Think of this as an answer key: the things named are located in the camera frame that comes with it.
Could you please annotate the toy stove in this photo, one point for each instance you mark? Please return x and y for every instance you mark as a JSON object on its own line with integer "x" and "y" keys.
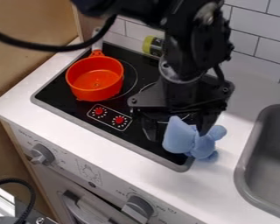
{"x": 74, "y": 102}

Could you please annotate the orange pot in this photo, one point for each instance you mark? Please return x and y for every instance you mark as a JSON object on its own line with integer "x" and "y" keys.
{"x": 94, "y": 80}

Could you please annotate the blue cloth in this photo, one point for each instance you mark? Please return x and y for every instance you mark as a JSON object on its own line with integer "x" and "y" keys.
{"x": 181, "y": 138}

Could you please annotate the can with yellow lid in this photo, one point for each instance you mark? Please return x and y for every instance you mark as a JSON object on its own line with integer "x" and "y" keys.
{"x": 151, "y": 45}

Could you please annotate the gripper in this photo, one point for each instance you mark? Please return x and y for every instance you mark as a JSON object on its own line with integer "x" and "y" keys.
{"x": 177, "y": 97}

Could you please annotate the toy sink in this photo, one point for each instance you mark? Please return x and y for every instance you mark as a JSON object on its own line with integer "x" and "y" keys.
{"x": 269, "y": 163}

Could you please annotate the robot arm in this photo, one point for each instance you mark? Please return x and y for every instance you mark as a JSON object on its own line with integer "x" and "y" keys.
{"x": 193, "y": 38}

